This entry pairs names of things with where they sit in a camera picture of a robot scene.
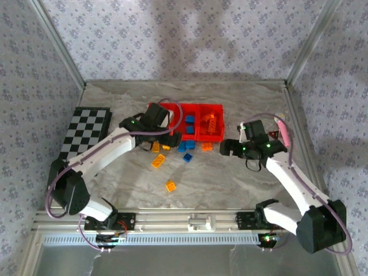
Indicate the small yellow lego brick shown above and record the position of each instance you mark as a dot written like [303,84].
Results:
[166,147]

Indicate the long yellow lego brick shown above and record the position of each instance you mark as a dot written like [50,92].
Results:
[158,160]

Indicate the long orange lego brick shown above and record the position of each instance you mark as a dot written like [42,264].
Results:
[212,126]

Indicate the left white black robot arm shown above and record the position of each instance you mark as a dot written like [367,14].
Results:
[100,152]

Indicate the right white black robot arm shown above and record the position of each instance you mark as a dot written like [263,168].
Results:
[293,181]

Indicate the red black triangular sign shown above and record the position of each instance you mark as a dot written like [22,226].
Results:
[273,136]

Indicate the pink marker pen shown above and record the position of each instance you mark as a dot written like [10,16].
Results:
[284,132]

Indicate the black grey checkerboard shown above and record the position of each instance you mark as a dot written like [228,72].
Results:
[83,129]

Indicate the floral patterned backdrop cloth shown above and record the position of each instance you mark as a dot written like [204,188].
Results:
[184,43]

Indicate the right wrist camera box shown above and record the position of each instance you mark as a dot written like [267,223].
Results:
[241,132]

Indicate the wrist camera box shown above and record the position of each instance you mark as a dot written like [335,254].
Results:
[171,114]
[241,132]

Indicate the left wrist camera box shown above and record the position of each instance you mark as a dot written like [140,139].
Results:
[171,114]

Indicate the aluminium side rail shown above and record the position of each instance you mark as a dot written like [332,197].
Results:
[302,138]

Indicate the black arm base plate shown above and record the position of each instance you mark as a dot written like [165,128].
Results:
[129,221]
[244,221]

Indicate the white rail bracket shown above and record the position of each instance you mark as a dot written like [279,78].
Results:
[201,222]

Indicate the aluminium front rail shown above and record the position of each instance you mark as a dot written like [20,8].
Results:
[166,221]

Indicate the aluminium frame post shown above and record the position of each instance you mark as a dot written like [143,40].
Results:
[312,43]
[59,43]

